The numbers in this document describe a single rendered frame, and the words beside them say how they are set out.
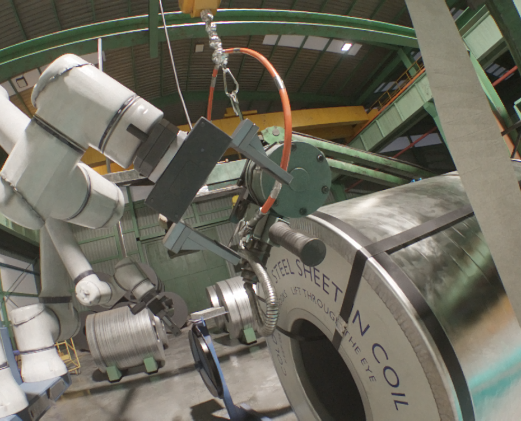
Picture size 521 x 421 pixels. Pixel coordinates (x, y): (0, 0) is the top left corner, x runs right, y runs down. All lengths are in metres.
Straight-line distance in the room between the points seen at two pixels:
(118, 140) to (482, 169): 0.35
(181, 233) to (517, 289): 0.36
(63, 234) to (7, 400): 0.64
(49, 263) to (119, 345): 4.53
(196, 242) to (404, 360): 0.46
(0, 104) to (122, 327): 5.28
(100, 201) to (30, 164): 0.15
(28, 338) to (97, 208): 0.82
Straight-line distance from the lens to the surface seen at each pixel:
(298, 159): 0.57
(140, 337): 5.73
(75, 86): 0.39
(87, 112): 0.38
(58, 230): 1.20
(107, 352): 5.90
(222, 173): 1.68
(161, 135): 0.32
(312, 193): 0.59
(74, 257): 1.14
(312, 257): 0.44
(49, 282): 1.37
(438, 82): 0.25
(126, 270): 1.18
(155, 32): 3.14
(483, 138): 0.24
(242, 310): 5.77
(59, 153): 0.38
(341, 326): 0.79
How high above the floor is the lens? 1.20
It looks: 12 degrees up
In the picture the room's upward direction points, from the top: 18 degrees counter-clockwise
